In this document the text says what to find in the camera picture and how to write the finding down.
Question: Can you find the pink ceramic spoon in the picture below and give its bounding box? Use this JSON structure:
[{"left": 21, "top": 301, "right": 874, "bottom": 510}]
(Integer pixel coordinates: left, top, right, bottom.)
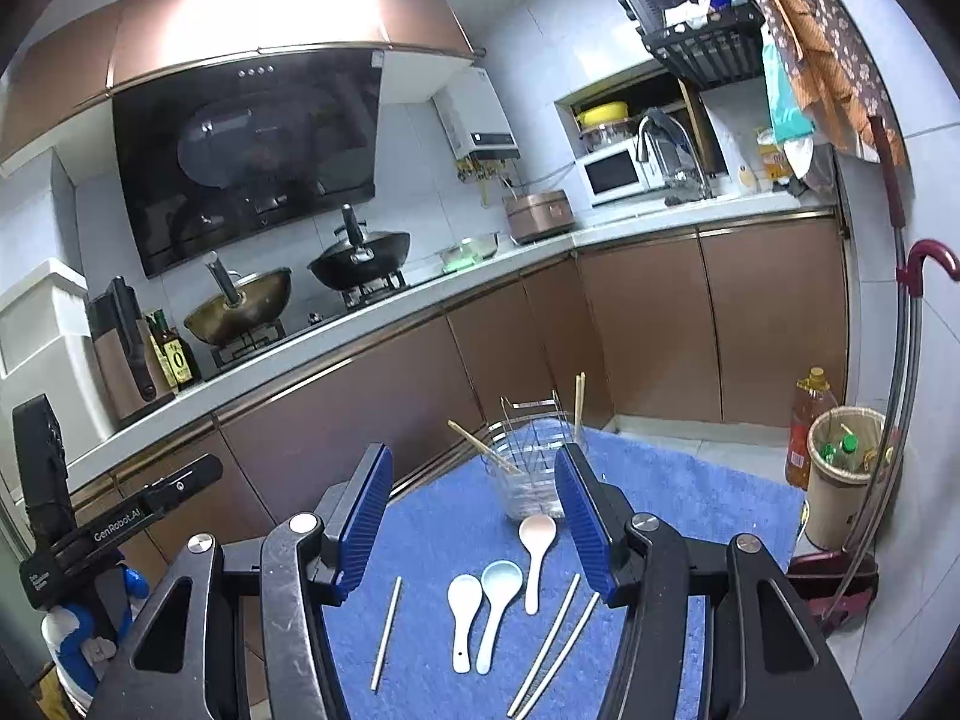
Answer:
[{"left": 517, "top": 514, "right": 556, "bottom": 616}]

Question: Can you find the light blue ceramic spoon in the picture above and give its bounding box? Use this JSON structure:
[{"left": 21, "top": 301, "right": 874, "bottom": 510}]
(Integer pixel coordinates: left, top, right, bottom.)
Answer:
[{"left": 475, "top": 559, "right": 524, "bottom": 674}]

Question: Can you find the white ceramic spoon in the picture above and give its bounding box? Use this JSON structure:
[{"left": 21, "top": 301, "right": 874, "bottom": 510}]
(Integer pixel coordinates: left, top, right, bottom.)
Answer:
[{"left": 448, "top": 574, "right": 483, "bottom": 674}]

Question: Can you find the chrome kitchen faucet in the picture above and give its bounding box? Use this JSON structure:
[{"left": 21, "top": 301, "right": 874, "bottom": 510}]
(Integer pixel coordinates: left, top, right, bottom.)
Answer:
[{"left": 635, "top": 107, "right": 715, "bottom": 200}]

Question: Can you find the left hand blue white glove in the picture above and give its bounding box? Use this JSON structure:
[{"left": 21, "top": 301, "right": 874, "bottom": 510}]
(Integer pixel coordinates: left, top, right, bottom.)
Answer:
[{"left": 41, "top": 564, "right": 149, "bottom": 717}]

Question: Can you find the blue terry towel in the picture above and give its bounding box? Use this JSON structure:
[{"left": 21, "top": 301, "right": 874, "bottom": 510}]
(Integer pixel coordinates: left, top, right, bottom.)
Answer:
[{"left": 324, "top": 431, "right": 802, "bottom": 718}]

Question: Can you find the red dustpan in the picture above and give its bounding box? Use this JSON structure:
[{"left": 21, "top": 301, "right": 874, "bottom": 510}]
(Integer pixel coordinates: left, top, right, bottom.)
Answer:
[{"left": 786, "top": 551, "right": 880, "bottom": 635}]

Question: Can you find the brown thermos kettle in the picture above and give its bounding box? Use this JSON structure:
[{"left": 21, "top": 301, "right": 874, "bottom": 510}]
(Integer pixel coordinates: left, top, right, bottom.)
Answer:
[{"left": 86, "top": 277, "right": 174, "bottom": 427}]

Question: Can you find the olive oil bottle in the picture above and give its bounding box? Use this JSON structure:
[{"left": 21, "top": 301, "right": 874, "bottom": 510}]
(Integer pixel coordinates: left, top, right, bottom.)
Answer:
[{"left": 146, "top": 309, "right": 202, "bottom": 392}]

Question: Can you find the bronze wok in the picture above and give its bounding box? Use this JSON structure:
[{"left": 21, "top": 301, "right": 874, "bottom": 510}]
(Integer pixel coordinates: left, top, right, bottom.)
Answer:
[{"left": 184, "top": 252, "right": 291, "bottom": 348}]

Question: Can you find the cooking oil bottle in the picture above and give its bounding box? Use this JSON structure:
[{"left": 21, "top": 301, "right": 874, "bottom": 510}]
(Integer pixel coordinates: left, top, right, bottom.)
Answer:
[{"left": 784, "top": 366, "right": 838, "bottom": 489}]

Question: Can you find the black wok with lid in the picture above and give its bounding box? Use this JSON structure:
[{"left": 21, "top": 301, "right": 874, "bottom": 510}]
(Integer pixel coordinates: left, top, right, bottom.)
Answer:
[{"left": 308, "top": 205, "right": 410, "bottom": 293}]

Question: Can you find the wicker waste basket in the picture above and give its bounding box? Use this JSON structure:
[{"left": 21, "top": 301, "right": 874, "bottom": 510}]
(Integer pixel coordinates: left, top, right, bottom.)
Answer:
[{"left": 805, "top": 406, "right": 885, "bottom": 551}]

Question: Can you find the steel bowl on counter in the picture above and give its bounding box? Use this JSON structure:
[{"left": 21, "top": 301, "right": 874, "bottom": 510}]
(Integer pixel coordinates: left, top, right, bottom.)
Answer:
[{"left": 439, "top": 232, "right": 500, "bottom": 273}]

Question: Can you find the brown rice cooker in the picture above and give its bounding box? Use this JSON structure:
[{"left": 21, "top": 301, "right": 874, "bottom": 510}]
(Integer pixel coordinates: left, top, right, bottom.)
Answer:
[{"left": 503, "top": 190, "right": 574, "bottom": 244}]

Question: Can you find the white microwave oven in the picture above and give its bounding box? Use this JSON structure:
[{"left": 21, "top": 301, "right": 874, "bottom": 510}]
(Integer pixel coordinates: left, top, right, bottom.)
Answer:
[{"left": 576, "top": 138, "right": 665, "bottom": 206}]

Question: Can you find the black range hood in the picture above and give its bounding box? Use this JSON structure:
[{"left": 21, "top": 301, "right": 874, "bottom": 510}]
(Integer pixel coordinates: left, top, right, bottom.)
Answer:
[{"left": 112, "top": 47, "right": 384, "bottom": 277}]

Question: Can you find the yellow bowl on shelf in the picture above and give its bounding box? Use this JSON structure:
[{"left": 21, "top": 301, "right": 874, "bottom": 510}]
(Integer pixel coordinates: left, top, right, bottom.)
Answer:
[{"left": 576, "top": 101, "right": 630, "bottom": 130}]

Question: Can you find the white gas water heater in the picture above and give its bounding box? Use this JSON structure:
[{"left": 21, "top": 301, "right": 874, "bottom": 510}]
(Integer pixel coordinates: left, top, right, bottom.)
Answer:
[{"left": 433, "top": 67, "right": 521, "bottom": 161}]

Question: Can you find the teal hanging cloth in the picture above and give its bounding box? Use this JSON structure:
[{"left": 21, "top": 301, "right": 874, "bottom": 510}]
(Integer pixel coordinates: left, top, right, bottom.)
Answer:
[{"left": 761, "top": 26, "right": 814, "bottom": 145}]

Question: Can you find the orange patterned apron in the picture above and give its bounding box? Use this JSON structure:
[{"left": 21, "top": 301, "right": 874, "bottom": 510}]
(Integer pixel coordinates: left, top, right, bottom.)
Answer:
[{"left": 755, "top": 0, "right": 908, "bottom": 167}]

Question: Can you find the clear wire utensil holder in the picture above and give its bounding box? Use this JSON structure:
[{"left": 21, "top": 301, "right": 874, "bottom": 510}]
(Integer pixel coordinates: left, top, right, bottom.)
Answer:
[{"left": 482, "top": 392, "right": 587, "bottom": 522}]

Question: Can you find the red handled umbrella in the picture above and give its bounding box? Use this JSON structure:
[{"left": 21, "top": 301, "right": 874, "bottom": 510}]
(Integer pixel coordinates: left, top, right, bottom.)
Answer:
[{"left": 895, "top": 237, "right": 960, "bottom": 298}]

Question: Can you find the black wall dish rack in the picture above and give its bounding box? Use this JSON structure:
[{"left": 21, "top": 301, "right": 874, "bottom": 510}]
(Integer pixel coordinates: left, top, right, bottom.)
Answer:
[{"left": 619, "top": 0, "right": 763, "bottom": 91}]

